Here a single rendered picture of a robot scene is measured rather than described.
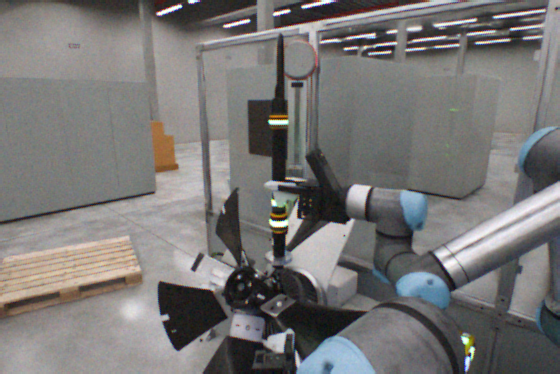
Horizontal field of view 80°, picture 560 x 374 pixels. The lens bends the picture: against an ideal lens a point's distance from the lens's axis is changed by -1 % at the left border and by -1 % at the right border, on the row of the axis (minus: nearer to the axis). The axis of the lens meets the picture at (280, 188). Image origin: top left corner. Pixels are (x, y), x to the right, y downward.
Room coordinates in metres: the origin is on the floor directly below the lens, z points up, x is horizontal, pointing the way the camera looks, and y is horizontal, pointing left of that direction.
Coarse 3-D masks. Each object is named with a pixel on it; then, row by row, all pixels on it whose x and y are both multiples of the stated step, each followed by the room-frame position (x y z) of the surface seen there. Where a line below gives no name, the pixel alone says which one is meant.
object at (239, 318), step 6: (234, 318) 0.80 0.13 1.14; (240, 318) 0.81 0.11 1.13; (246, 318) 0.81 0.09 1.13; (252, 318) 0.81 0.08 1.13; (258, 318) 0.82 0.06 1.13; (234, 324) 0.79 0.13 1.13; (240, 324) 0.80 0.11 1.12; (246, 324) 0.80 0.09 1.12; (252, 324) 0.81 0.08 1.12; (258, 324) 0.81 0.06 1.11; (234, 330) 0.78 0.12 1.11; (240, 330) 0.79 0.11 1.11; (246, 330) 0.79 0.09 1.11; (252, 330) 0.80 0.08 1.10; (258, 330) 0.80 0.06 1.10; (234, 336) 0.77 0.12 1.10; (240, 336) 0.78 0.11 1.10; (246, 336) 0.78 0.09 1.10; (252, 336) 0.79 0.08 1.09; (258, 336) 0.79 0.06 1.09
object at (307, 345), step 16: (304, 304) 0.79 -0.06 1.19; (320, 304) 0.79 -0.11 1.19; (288, 320) 0.72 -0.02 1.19; (304, 320) 0.72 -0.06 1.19; (320, 320) 0.72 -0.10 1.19; (336, 320) 0.71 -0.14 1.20; (352, 320) 0.71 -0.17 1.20; (304, 336) 0.67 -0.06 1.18; (320, 336) 0.67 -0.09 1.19; (304, 352) 0.64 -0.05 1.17
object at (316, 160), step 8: (312, 152) 0.73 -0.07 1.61; (320, 152) 0.74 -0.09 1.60; (312, 160) 0.72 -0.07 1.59; (320, 160) 0.73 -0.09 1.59; (312, 168) 0.72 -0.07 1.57; (320, 168) 0.71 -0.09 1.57; (328, 168) 0.74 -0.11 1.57; (320, 176) 0.72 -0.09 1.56; (328, 176) 0.72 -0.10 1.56; (320, 184) 0.71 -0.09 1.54; (328, 184) 0.71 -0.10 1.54; (336, 184) 0.72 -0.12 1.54; (328, 192) 0.71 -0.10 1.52; (336, 192) 0.70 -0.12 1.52
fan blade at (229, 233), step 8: (232, 192) 1.11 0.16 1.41; (232, 200) 1.08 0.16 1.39; (232, 208) 1.06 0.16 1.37; (224, 216) 1.11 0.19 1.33; (232, 216) 1.05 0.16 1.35; (216, 224) 1.16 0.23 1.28; (224, 224) 1.10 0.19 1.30; (232, 224) 1.03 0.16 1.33; (216, 232) 1.16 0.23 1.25; (224, 232) 1.10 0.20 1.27; (232, 232) 1.02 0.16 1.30; (224, 240) 1.10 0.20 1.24; (232, 240) 1.02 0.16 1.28; (240, 240) 0.96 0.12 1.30; (232, 248) 1.03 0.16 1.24; (240, 248) 0.95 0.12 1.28; (240, 256) 0.96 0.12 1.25
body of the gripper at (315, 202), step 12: (312, 180) 0.78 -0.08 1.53; (312, 192) 0.71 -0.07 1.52; (300, 204) 0.74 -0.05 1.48; (312, 204) 0.71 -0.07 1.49; (324, 204) 0.72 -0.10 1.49; (336, 204) 0.71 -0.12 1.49; (300, 216) 0.73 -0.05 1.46; (312, 216) 0.71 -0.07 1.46; (324, 216) 0.72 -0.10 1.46; (336, 216) 0.70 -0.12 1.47
